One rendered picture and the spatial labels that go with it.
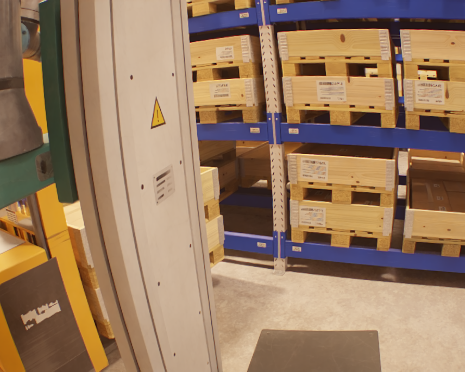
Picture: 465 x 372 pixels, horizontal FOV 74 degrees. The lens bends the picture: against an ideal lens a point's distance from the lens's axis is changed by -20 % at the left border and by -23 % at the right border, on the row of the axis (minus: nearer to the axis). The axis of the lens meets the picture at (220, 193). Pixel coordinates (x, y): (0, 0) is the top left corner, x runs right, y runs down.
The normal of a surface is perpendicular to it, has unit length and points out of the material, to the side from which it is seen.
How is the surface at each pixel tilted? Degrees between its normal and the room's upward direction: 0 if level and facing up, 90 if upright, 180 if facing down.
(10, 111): 70
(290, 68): 90
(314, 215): 90
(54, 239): 90
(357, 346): 0
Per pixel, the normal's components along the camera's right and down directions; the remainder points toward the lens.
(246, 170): -0.48, 0.29
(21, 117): 0.90, -0.35
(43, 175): 0.96, 0.00
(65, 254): 0.83, 0.09
